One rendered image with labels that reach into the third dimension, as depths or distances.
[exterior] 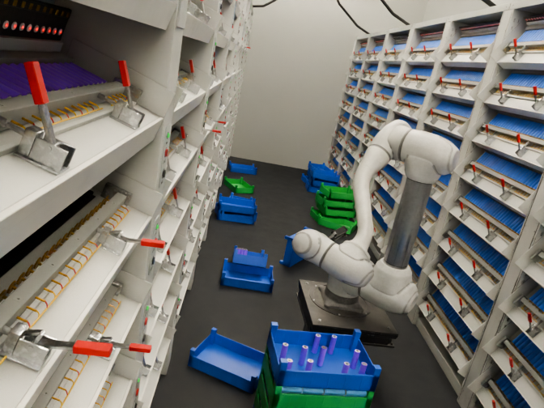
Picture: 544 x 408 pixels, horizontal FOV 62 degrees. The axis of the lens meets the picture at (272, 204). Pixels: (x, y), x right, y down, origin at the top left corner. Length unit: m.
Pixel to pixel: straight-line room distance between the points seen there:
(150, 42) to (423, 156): 1.18
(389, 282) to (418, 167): 0.49
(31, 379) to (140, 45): 0.56
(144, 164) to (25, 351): 0.46
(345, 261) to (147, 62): 0.96
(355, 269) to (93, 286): 1.04
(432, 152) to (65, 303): 1.42
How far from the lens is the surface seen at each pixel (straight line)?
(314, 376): 1.38
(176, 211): 1.44
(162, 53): 0.85
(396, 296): 1.95
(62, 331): 0.56
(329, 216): 4.14
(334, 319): 2.02
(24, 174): 0.42
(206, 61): 1.54
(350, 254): 1.55
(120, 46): 0.86
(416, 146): 1.78
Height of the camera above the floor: 1.25
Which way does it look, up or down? 17 degrees down
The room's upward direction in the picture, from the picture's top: 11 degrees clockwise
